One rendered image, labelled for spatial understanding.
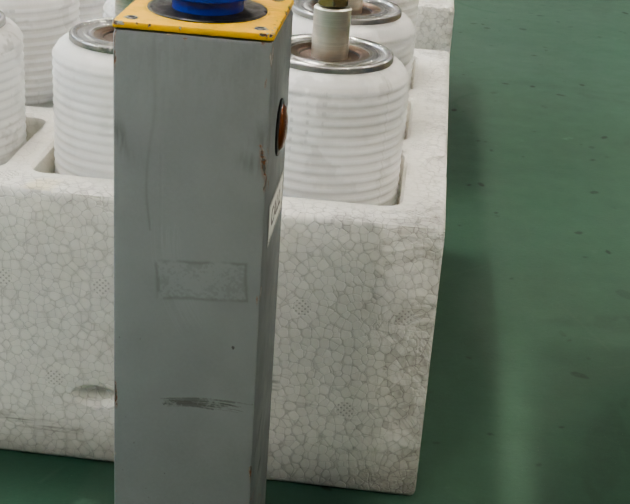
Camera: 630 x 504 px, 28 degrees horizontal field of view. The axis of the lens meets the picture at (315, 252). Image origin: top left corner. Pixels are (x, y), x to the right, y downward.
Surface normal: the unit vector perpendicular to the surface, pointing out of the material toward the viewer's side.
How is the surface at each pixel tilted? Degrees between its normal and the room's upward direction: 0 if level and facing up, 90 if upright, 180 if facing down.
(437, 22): 90
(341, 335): 90
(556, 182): 0
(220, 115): 90
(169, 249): 90
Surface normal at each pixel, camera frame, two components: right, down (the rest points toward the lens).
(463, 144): 0.07, -0.91
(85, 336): -0.11, 0.40
